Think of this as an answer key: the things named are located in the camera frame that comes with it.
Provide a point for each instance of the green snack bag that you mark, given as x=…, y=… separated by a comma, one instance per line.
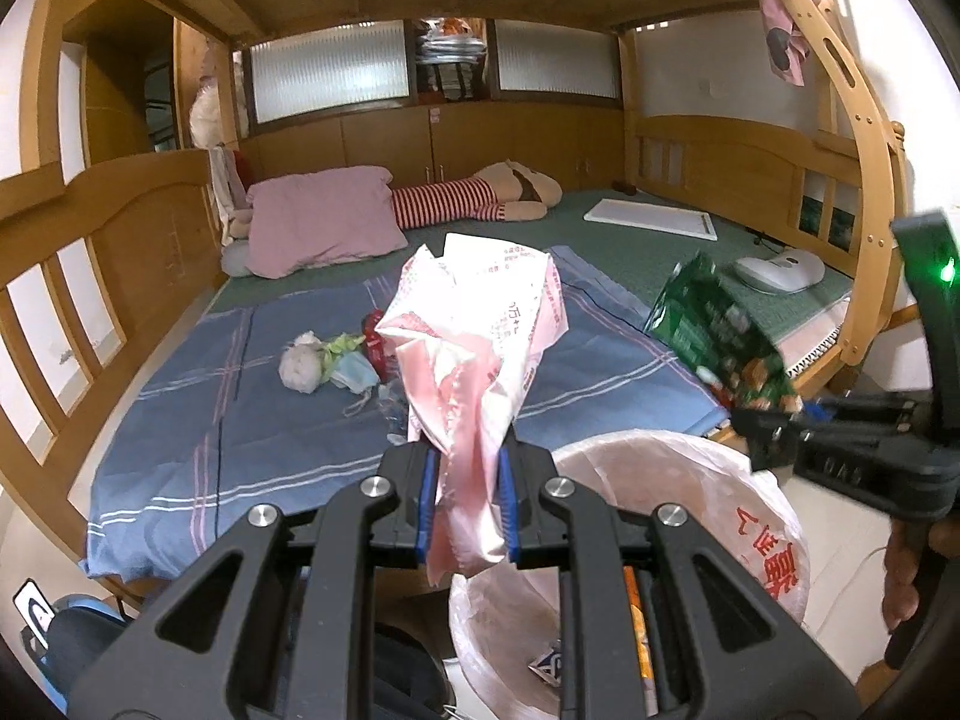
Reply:
x=712, y=322

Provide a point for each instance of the pink pillow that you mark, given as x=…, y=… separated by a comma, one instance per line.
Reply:
x=322, y=217

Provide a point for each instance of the white rounded device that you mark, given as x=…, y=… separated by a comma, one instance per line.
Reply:
x=776, y=270

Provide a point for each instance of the blue black chair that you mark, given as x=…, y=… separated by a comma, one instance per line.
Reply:
x=82, y=630

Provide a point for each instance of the white fluffy hanging toy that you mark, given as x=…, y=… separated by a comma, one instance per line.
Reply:
x=204, y=116

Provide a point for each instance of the pink white plastic bag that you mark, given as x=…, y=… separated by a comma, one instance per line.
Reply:
x=465, y=330

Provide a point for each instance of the grey blue cushion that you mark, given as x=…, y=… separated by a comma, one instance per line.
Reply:
x=234, y=259

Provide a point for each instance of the wooden bunk bed frame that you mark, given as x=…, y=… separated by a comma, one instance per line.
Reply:
x=150, y=240

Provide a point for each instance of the red box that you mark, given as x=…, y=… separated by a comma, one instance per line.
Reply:
x=375, y=345

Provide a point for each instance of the white red hanging cloth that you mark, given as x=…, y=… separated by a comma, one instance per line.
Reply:
x=225, y=180

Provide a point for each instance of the pink hanging cloth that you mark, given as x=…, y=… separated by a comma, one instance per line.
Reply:
x=784, y=45

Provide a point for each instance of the wooden cabinet with glass doors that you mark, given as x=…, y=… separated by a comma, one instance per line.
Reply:
x=375, y=139

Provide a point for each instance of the blue plaid bed sheet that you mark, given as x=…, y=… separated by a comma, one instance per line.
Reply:
x=187, y=465

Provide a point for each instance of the striped plush toy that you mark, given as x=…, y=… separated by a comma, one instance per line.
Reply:
x=442, y=202

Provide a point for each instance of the pink mattress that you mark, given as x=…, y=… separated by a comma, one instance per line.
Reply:
x=814, y=337

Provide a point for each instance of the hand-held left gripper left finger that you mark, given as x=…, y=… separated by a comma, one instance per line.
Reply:
x=429, y=510

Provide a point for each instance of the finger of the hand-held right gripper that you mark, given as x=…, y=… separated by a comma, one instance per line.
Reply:
x=772, y=439
x=862, y=411

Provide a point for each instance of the blue face mask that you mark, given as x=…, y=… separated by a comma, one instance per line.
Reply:
x=354, y=375

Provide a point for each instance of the clear plastic wrapper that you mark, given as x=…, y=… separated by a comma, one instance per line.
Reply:
x=391, y=409

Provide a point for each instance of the green bed mat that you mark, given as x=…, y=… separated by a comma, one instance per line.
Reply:
x=637, y=255

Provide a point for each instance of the flat white board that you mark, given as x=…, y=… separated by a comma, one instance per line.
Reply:
x=645, y=214

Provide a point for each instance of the person's right hand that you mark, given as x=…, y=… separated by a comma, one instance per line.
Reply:
x=896, y=577

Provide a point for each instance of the wooden wardrobe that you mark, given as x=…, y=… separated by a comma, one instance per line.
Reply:
x=112, y=105

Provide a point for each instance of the white tissue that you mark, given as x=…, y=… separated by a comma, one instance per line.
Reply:
x=300, y=367

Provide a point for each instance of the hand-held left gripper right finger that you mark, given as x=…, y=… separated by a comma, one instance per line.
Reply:
x=510, y=517

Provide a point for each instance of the wastebasket with white liner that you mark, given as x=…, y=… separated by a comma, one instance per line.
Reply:
x=720, y=480

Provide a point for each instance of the small green wrapper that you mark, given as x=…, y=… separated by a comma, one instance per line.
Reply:
x=341, y=346

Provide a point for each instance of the stack of papers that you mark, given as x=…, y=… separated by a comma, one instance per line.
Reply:
x=446, y=52

